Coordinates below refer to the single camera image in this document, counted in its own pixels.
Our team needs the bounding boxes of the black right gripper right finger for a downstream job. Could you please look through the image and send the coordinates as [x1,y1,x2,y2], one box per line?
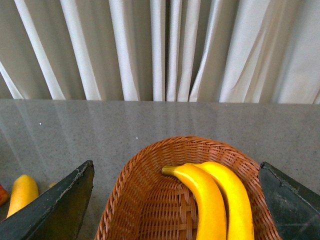
[258,161,320,240]

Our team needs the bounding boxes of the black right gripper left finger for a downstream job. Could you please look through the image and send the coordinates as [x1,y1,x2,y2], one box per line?
[0,160,95,240]

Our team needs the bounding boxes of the yellow banana with brown tip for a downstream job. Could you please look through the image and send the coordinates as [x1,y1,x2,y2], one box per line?
[6,174,39,218]

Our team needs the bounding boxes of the red apple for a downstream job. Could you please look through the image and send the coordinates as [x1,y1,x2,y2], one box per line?
[0,184,9,206]

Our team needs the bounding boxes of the yellow banana in basket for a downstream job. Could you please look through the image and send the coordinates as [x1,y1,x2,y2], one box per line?
[161,164,227,240]
[195,161,255,240]

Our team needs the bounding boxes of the right brown wicker basket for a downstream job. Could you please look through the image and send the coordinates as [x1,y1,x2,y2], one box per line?
[95,136,280,240]

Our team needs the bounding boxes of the white pleated curtain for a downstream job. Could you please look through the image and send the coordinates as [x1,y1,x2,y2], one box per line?
[0,0,320,104]

